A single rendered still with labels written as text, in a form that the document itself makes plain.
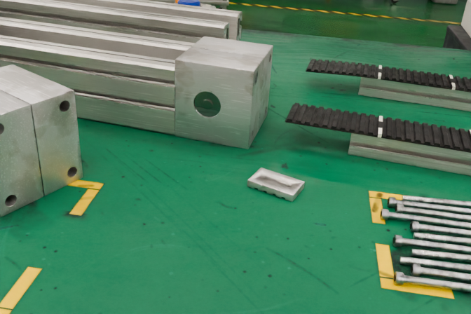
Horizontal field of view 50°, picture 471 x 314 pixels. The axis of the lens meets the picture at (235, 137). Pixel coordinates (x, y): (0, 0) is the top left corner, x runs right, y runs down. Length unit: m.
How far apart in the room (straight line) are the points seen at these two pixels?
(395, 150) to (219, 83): 0.21
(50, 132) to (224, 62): 0.20
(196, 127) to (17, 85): 0.20
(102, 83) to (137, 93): 0.04
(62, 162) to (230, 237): 0.18
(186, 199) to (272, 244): 0.10
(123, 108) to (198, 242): 0.23
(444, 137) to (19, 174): 0.43
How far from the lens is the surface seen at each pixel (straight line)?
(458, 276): 0.45
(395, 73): 0.77
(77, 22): 0.84
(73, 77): 0.63
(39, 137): 0.48
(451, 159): 0.61
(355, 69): 0.78
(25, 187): 0.50
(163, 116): 0.60
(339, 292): 0.41
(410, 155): 0.60
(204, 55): 0.58
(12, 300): 0.41
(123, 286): 0.41
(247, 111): 0.56
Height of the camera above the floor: 1.06
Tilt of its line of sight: 27 degrees down
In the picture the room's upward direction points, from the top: 3 degrees clockwise
